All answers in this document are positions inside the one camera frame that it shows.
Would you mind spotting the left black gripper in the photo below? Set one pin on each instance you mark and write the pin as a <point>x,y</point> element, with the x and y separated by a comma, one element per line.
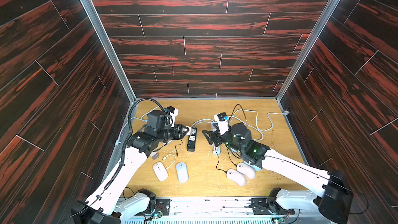
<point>177,134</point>

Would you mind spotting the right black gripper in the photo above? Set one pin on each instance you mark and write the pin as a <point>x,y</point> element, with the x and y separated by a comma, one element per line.
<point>217,137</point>

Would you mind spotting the white wireless mouse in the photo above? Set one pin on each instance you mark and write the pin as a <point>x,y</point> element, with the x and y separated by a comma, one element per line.
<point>160,171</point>

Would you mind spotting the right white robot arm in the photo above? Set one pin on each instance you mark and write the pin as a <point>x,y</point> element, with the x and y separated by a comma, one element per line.
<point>326,192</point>

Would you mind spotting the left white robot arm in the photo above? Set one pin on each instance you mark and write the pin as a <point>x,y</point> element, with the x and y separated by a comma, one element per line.
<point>102,206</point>

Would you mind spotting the pink mouse rear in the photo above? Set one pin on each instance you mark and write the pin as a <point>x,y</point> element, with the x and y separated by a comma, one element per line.
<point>246,170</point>

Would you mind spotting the white power strip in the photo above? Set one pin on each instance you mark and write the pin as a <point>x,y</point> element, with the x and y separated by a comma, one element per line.
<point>215,145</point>

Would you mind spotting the black power strip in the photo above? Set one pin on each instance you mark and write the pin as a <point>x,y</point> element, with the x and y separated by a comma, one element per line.
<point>192,140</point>

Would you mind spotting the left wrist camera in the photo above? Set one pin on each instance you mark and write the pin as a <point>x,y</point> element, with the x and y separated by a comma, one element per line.
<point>173,112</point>

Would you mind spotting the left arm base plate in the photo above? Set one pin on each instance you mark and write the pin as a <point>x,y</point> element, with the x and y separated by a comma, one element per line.
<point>157,207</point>

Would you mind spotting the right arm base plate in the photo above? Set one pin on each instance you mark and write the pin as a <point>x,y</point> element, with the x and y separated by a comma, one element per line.
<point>268,205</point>

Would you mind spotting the aluminium frame left post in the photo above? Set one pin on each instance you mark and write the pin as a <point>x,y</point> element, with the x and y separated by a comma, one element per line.
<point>102,37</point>

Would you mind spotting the aluminium frame post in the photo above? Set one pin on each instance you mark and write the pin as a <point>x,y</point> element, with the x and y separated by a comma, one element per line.
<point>102,37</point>
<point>326,101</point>

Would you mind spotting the aluminium frame right post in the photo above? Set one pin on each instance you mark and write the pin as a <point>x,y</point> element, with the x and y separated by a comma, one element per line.
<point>326,101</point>

